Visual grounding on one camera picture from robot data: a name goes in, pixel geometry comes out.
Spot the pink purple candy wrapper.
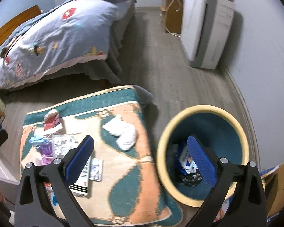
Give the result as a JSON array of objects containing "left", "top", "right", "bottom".
[{"left": 36, "top": 143, "right": 54, "bottom": 166}]

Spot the white Coltalin medicine box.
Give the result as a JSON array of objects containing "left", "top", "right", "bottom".
[{"left": 69, "top": 157, "right": 91, "bottom": 197}]

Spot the red white snack wrapper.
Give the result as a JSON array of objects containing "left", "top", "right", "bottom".
[{"left": 44, "top": 109, "right": 60, "bottom": 130}]

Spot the silver pill blister pack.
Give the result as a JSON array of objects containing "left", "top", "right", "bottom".
[{"left": 89, "top": 158, "right": 104, "bottom": 182}]

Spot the white tissue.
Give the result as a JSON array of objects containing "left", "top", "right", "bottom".
[{"left": 102, "top": 114, "right": 137, "bottom": 151}]

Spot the blue silver foil wrapper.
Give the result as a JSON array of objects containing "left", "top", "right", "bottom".
[{"left": 175, "top": 142, "right": 197, "bottom": 175}]

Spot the black plastic trash bag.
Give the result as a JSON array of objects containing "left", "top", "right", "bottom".
[{"left": 180, "top": 169, "right": 203, "bottom": 187}]

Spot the teal and yellow trash bin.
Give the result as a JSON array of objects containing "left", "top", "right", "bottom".
[{"left": 156, "top": 105, "right": 249, "bottom": 208}]

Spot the brown cardboard box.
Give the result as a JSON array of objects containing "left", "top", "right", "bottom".
[{"left": 266, "top": 163, "right": 284, "bottom": 218}]

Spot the teal orange patterned cushion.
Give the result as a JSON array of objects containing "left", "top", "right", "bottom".
[{"left": 19, "top": 85, "right": 183, "bottom": 226}]

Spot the wooden bed headboard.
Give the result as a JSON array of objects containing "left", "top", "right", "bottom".
[{"left": 0, "top": 5, "right": 41, "bottom": 46}]

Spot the white grey air purifier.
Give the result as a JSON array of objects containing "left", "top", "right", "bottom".
[{"left": 180, "top": 0, "right": 235, "bottom": 70}]

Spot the wooden side cabinet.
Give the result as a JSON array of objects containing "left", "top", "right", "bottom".
[{"left": 161, "top": 0, "right": 184, "bottom": 36}]

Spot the white cable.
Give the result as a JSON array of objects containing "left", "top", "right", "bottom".
[{"left": 163, "top": 0, "right": 183, "bottom": 39}]

